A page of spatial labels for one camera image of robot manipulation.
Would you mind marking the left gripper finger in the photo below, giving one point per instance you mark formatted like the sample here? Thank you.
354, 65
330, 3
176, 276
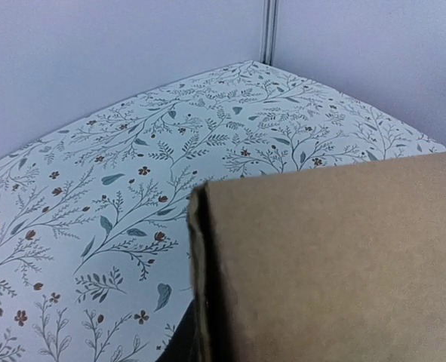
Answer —
183, 346

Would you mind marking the brown cardboard box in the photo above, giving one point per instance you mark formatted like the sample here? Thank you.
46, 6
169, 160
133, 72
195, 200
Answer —
344, 263

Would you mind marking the floral patterned table mat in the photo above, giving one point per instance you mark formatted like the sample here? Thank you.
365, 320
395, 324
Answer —
94, 250

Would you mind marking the right aluminium corner post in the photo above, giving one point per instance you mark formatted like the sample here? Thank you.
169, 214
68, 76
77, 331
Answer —
268, 37

